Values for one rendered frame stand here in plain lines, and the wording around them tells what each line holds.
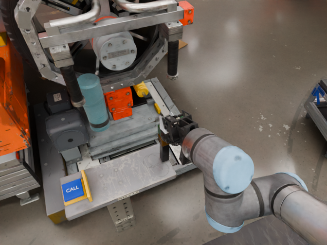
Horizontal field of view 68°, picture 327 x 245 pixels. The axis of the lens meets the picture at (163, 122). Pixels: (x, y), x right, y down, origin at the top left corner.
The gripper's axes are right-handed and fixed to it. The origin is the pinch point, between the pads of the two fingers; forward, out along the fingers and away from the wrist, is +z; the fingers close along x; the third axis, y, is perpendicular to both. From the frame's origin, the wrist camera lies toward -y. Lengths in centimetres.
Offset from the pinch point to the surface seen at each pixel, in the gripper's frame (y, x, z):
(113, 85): 8.7, 5.4, 36.5
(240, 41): -14, -149, 132
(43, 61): 26.5, 28.4, 30.2
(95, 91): 12.6, 15.3, 21.7
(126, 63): 20.2, 3.1, 14.4
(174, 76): 12.3, -11.0, 8.2
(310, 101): -43, -119, 32
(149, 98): -19, -23, 79
